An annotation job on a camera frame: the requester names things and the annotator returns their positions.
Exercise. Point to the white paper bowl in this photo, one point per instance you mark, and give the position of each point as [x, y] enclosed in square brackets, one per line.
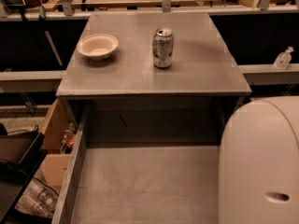
[97, 47]

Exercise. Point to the clear hand sanitizer bottle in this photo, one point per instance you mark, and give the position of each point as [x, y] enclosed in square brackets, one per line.
[283, 59]

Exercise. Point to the open grey top drawer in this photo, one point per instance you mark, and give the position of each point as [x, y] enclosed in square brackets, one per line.
[142, 167]

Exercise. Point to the cardboard box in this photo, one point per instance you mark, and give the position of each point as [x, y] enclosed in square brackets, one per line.
[55, 164]

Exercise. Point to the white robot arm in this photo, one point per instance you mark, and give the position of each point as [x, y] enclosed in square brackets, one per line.
[252, 178]

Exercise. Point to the plastic water bottles pack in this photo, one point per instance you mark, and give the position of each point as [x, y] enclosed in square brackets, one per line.
[38, 200]

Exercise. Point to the silver green soda can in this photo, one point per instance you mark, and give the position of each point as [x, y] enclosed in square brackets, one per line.
[162, 47]

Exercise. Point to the black tray cart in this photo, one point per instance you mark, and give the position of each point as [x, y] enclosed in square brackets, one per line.
[20, 156]

